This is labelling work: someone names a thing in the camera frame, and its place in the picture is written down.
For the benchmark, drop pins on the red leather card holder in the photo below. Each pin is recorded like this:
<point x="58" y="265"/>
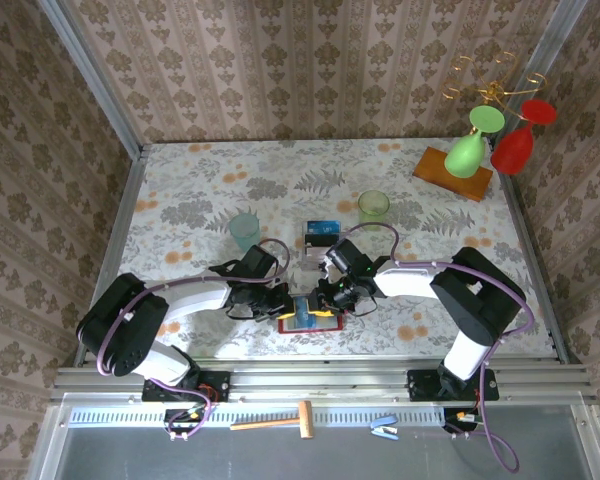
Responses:
<point x="330" y="326"/>

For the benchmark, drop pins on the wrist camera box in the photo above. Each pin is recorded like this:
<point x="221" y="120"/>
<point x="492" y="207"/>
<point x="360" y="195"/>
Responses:
<point x="347" y="255"/>
<point x="257" y="262"/>

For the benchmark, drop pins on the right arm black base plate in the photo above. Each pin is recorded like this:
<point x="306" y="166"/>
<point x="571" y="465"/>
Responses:
<point x="422" y="385"/>

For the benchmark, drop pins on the grey metal shelf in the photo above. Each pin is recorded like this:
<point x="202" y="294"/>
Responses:
<point x="280" y="460"/>

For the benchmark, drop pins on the aluminium side rail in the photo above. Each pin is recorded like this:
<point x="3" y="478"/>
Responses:
<point x="526" y="240"/>
<point x="125" y="200"/>

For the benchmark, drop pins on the blue stapler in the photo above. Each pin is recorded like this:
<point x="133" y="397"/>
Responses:
<point x="382" y="427"/>

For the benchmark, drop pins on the teal plastic cup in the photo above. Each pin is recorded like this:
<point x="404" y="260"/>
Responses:
<point x="244" y="232"/>

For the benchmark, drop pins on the wooden rack base block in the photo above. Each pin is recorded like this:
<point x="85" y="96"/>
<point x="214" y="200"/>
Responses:
<point x="430" y="170"/>

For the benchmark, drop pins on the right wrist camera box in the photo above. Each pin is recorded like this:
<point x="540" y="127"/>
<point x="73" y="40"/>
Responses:
<point x="347" y="255"/>

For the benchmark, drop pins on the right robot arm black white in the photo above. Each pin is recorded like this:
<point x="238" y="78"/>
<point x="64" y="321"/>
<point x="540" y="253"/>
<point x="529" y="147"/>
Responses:
<point x="480" y="300"/>

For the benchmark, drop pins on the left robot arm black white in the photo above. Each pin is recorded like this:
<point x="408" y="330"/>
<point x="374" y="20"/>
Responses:
<point x="120" y="325"/>

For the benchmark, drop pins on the floral patterned table cover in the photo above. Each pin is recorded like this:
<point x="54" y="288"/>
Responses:
<point x="290" y="170"/>

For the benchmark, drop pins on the black VIP card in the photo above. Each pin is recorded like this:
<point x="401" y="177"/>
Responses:
<point x="308" y="241"/>

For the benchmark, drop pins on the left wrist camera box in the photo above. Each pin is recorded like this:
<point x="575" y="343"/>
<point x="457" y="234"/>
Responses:
<point x="257" y="262"/>

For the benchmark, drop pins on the wooden mallet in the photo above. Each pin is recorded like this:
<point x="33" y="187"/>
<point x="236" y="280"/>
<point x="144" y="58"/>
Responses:
<point x="306" y="420"/>

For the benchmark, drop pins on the blue VIP card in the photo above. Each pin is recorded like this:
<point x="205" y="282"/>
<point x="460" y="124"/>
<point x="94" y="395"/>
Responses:
<point x="325" y="228"/>

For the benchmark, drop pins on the blue card with yellow stripe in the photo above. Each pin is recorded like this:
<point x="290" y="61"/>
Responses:
<point x="302" y="310"/>

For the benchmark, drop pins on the green plastic cup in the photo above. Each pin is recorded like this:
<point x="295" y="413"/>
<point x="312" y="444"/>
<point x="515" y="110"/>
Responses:
<point x="373" y="207"/>

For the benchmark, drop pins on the green plastic wine glass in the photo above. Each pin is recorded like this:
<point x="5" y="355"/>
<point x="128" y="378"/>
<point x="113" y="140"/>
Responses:
<point x="462" y="157"/>

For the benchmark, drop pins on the clear acrylic slotted box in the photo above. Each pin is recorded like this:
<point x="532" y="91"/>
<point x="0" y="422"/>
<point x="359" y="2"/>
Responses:
<point x="317" y="240"/>

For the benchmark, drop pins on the aluminium frame post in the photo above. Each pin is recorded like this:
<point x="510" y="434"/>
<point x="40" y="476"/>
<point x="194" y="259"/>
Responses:
<point x="558" y="30"/>
<point x="93" y="75"/>

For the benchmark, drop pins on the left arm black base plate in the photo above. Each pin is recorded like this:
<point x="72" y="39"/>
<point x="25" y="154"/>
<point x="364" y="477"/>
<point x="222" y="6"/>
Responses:
<point x="215" y="385"/>

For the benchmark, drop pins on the red plastic wine glass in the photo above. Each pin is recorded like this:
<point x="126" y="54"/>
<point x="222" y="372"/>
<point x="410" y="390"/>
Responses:
<point x="512" y="150"/>

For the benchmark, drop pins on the wide aluminium base rail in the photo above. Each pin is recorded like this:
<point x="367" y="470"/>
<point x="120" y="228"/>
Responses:
<point x="330" y="380"/>

